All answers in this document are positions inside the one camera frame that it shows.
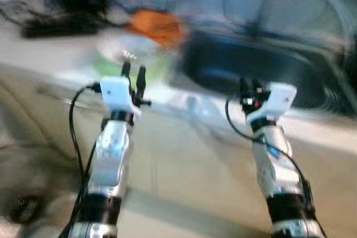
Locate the beige kitchen cabinet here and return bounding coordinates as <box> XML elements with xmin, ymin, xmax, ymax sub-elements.
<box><xmin>0</xmin><ymin>65</ymin><xmax>357</xmax><ymax>238</ymax></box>

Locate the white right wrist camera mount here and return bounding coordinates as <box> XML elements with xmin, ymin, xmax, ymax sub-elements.
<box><xmin>247</xmin><ymin>82</ymin><xmax>298</xmax><ymax>127</ymax></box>

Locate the stainless steel sink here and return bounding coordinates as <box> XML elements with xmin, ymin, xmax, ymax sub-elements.
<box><xmin>180</xmin><ymin>31</ymin><xmax>338</xmax><ymax>111</ymax></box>

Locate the orange bowl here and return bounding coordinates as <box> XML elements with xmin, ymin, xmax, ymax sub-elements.
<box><xmin>125</xmin><ymin>8</ymin><xmax>186</xmax><ymax>48</ymax></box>

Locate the black power strip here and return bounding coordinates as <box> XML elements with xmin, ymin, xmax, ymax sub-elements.
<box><xmin>21</xmin><ymin>17</ymin><xmax>108</xmax><ymax>39</ymax></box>

